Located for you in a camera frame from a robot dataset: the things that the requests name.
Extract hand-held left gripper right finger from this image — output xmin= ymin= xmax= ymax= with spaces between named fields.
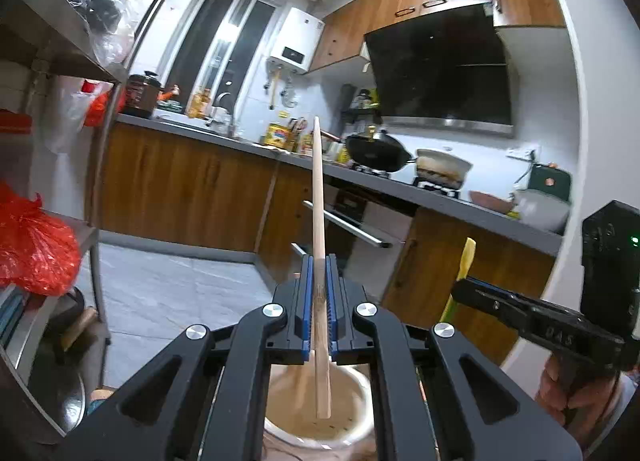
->
xmin=325 ymin=253 xmax=583 ymax=461

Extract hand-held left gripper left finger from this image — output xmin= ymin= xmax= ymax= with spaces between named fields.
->
xmin=52 ymin=241 xmax=316 ymax=461

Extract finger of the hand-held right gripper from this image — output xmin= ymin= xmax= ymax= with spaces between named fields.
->
xmin=451 ymin=277 xmax=551 ymax=334

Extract yellow-green peeler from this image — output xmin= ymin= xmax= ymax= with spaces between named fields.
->
xmin=440 ymin=237 xmax=477 ymax=324

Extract wooden chopstick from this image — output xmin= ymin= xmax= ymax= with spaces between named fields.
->
xmin=311 ymin=116 xmax=333 ymax=419

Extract person's right hand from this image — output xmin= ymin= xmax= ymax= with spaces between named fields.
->
xmin=536 ymin=355 xmax=631 ymax=447

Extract built-in oven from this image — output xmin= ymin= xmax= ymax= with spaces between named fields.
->
xmin=300 ymin=181 xmax=418 ymax=302

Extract white kettle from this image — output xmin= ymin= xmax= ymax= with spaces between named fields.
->
xmin=512 ymin=188 xmax=571 ymax=234

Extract brown bowl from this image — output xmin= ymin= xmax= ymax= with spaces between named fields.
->
xmin=469 ymin=190 xmax=516 ymax=214

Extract green cutting board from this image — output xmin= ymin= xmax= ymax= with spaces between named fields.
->
xmin=527 ymin=163 xmax=573 ymax=202

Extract gas stove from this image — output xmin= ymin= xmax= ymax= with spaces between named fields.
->
xmin=350 ymin=163 xmax=461 ymax=199

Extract white cooking pot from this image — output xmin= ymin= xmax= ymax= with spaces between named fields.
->
xmin=415 ymin=148 xmax=473 ymax=189

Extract wooden lower cabinets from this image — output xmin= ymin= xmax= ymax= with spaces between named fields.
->
xmin=90 ymin=113 xmax=563 ymax=367

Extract black wok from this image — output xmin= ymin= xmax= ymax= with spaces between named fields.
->
xmin=345 ymin=130 xmax=418 ymax=174

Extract black spice rack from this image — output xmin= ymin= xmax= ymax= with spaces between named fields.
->
xmin=341 ymin=83 xmax=383 ymax=124

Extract metal faucet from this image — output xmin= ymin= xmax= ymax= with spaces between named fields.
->
xmin=215 ymin=92 xmax=236 ymax=136

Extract black range hood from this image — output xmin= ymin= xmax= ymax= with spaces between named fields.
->
xmin=363 ymin=2 xmax=516 ymax=136

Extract dark pot with lid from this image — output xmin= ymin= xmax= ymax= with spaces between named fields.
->
xmin=27 ymin=286 xmax=101 ymax=437

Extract dark pressure cooker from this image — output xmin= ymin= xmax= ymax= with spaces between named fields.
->
xmin=120 ymin=71 xmax=163 ymax=119

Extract white water heater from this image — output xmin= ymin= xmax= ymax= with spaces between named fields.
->
xmin=265 ymin=6 xmax=325 ymax=76

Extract crumpled red plastic bag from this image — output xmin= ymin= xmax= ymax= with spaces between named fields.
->
xmin=0 ymin=181 xmax=83 ymax=297

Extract window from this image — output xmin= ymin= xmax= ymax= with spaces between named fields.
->
xmin=162 ymin=0 xmax=281 ymax=116

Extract hanging red plastic bag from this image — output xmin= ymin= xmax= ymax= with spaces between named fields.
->
xmin=82 ymin=81 xmax=113 ymax=126

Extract white plastic bag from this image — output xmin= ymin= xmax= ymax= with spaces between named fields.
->
xmin=42 ymin=78 xmax=91 ymax=154

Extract red-lidded plastic container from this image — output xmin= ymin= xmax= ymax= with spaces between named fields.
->
xmin=0 ymin=108 xmax=31 ymax=134

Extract metal shelf rack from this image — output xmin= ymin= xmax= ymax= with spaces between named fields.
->
xmin=0 ymin=0 xmax=201 ymax=442

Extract clear plastic bag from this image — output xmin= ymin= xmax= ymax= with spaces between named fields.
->
xmin=55 ymin=0 xmax=138 ymax=66

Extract wall outlet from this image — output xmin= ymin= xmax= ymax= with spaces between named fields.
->
xmin=505 ymin=143 xmax=541 ymax=162

